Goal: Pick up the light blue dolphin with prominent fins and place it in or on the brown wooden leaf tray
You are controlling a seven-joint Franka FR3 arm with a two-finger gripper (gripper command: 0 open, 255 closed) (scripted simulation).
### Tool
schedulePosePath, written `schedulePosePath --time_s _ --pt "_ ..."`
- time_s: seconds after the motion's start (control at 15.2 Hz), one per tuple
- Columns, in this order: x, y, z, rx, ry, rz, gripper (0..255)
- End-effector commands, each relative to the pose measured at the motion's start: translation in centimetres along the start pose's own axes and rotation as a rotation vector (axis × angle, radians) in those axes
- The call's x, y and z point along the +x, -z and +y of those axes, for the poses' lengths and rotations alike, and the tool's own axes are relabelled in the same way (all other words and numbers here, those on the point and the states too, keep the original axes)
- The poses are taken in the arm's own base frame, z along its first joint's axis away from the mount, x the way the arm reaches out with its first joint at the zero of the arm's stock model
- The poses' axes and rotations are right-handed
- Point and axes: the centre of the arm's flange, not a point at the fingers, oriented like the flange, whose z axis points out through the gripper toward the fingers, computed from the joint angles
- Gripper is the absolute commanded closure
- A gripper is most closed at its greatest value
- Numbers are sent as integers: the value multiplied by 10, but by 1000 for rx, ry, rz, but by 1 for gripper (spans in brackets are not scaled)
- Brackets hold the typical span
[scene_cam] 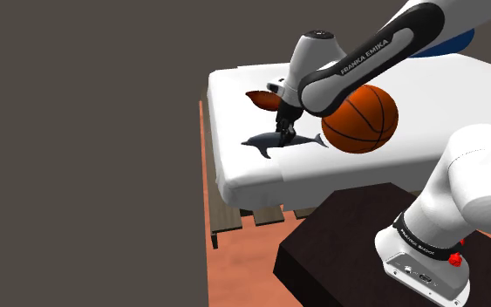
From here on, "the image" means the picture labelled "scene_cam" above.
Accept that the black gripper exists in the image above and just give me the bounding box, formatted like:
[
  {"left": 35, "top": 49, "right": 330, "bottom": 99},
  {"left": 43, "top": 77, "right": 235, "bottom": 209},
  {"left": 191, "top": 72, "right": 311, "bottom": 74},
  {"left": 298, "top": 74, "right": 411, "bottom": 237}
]
[{"left": 275, "top": 101, "right": 304, "bottom": 147}]

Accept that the grey dolphin figure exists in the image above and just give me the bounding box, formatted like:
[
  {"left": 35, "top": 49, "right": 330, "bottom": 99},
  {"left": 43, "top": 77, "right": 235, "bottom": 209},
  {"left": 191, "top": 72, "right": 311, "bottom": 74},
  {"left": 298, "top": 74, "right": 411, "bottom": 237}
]
[{"left": 240, "top": 131, "right": 330, "bottom": 160}]

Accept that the brown football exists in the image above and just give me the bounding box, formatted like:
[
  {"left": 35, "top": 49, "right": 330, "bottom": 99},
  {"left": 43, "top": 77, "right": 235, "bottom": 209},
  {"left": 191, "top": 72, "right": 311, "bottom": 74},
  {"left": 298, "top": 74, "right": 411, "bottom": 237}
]
[{"left": 245, "top": 90, "right": 284, "bottom": 113}]

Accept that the orange basketball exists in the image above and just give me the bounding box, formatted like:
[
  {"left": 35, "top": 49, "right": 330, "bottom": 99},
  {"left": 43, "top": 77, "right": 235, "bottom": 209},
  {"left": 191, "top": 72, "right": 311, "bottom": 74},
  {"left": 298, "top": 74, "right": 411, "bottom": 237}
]
[{"left": 321, "top": 84, "right": 399, "bottom": 154}]

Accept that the dark robot stand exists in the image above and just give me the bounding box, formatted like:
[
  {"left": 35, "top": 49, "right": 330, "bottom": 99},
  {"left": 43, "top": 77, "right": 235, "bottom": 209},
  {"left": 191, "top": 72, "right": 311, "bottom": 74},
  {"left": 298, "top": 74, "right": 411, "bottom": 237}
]
[{"left": 272, "top": 182, "right": 491, "bottom": 307}]

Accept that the blue pillow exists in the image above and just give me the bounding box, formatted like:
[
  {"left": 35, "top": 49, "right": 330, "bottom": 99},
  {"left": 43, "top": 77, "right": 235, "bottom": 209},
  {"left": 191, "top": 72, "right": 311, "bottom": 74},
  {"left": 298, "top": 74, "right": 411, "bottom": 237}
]
[{"left": 409, "top": 28, "right": 475, "bottom": 58}]

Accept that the white bed with wooden frame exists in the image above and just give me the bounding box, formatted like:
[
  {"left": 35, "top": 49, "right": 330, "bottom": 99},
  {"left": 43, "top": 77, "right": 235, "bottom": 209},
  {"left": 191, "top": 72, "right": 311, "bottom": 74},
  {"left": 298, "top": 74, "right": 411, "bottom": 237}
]
[{"left": 201, "top": 52, "right": 491, "bottom": 249}]

